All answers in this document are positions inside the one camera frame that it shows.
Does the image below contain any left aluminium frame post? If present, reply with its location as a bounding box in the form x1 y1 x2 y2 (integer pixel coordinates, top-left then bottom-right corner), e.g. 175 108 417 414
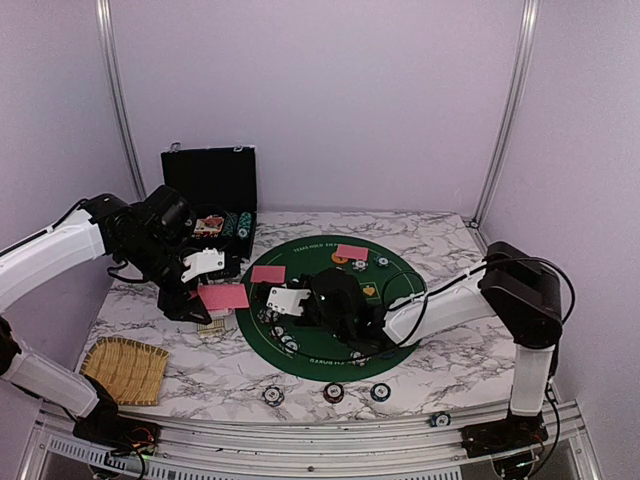
95 0 147 201

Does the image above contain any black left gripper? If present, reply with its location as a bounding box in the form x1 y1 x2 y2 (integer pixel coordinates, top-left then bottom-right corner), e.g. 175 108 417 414
118 234 211 324

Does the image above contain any orange dealer button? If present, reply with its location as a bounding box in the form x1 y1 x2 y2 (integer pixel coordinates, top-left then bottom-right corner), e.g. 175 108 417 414
331 254 348 265

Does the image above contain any red black chip stack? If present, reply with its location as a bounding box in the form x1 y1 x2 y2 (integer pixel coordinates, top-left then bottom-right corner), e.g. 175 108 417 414
323 382 344 404

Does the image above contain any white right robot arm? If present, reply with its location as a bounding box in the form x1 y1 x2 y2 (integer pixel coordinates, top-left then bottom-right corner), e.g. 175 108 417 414
296 242 569 448

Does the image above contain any blue green chip stack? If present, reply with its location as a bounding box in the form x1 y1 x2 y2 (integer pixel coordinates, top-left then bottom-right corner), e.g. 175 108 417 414
370 383 391 403

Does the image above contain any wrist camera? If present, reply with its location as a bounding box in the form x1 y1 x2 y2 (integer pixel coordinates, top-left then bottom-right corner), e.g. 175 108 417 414
266 287 311 317
181 249 225 283

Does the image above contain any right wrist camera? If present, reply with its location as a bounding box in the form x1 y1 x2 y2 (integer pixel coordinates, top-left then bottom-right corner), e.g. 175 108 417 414
266 287 311 317

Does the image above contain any round green poker mat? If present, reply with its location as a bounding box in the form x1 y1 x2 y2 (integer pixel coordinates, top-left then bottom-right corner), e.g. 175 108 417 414
236 235 424 382

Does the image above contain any aluminium frame post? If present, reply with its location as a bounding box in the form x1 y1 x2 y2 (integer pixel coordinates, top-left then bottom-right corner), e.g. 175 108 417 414
95 0 147 201
469 0 542 229

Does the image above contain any striped blue yellow card box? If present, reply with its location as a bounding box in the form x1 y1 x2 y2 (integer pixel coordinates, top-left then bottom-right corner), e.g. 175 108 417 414
197 318 226 337

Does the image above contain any aluminium front rail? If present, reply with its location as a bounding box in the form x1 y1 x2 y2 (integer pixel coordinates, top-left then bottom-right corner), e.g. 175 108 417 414
18 402 603 479

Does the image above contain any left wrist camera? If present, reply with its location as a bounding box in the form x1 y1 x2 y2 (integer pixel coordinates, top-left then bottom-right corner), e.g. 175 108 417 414
181 249 225 283

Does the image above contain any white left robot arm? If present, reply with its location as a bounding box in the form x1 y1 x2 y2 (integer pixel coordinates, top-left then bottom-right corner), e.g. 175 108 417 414
1 186 225 445

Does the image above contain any black white chip stack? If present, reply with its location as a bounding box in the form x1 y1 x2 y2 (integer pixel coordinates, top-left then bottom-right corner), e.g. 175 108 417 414
262 386 284 407

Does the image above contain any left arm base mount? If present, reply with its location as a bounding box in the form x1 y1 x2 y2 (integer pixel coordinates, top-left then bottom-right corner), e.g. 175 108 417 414
73 377 160 452

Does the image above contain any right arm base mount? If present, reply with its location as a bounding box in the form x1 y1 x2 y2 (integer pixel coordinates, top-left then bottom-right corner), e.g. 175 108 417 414
460 410 549 458

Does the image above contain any black poker chip case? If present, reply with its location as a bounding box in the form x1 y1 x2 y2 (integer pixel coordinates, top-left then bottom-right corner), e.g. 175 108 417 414
161 146 258 259

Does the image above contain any woven bamboo tray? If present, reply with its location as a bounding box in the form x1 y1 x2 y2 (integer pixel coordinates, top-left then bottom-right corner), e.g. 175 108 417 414
80 337 170 406

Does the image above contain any red patterned card deck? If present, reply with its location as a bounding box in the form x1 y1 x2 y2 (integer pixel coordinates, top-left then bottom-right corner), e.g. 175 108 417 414
197 284 249 311

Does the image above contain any face-down card mat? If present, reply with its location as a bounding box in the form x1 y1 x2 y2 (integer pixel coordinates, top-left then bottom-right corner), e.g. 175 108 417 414
250 265 286 284

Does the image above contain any face-down card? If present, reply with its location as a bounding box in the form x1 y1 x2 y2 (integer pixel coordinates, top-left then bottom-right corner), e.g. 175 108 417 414
335 244 369 261

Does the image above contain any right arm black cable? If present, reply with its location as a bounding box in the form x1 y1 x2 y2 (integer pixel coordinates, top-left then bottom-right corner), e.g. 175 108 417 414
379 257 576 351

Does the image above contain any right aluminium frame post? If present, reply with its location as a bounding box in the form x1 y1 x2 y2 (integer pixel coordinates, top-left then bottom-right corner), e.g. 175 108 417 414
469 0 542 229

